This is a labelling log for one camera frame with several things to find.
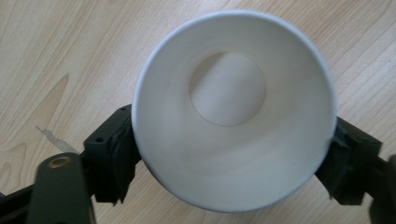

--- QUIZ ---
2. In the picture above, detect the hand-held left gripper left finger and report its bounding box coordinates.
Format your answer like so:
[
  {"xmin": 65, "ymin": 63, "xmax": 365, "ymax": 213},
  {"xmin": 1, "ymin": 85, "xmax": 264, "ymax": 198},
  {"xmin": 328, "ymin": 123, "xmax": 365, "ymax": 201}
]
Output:
[{"xmin": 83, "ymin": 104, "xmax": 143, "ymax": 207}]

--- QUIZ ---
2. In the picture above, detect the white paper cup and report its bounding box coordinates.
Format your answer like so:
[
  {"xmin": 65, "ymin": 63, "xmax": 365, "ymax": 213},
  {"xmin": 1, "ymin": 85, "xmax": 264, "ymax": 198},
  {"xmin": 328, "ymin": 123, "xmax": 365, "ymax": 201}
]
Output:
[{"xmin": 131, "ymin": 8, "xmax": 339, "ymax": 214}]

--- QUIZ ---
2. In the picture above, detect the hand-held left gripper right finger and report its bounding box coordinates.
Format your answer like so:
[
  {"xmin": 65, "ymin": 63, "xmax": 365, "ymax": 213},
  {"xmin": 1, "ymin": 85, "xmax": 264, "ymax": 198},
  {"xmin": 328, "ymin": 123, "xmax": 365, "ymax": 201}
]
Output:
[{"xmin": 313, "ymin": 116, "xmax": 384, "ymax": 207}]

